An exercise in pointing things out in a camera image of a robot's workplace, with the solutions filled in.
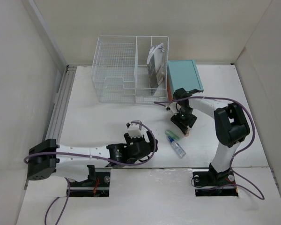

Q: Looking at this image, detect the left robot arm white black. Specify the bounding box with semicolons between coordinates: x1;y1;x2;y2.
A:
24;131;158;186

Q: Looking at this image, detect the green highlighter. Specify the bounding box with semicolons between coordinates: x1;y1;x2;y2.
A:
165;130;180;141

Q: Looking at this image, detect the grey white manual booklet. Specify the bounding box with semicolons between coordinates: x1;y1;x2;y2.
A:
147;43;164;95

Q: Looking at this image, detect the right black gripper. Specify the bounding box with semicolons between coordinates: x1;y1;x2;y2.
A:
170;107;197;135

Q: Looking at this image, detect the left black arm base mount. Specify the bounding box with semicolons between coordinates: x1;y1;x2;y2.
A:
66;165;111;197

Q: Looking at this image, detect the clear bottle blue cap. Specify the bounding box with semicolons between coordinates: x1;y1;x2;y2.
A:
167;136;186;158

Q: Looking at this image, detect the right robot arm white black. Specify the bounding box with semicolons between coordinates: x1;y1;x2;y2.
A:
169;88;250;186

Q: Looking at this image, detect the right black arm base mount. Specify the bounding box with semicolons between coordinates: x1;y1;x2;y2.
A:
192;164;238;197

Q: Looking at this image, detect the white wire desk organizer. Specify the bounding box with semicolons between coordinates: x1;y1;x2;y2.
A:
91;36;169;104

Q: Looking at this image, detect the teal orange drawer box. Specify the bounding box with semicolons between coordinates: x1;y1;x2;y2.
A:
167;60;204;100

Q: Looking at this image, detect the aluminium rail frame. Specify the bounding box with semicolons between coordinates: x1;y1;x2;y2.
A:
43;65;77;142

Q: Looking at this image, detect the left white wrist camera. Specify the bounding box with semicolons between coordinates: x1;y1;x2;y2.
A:
126;120;142;138

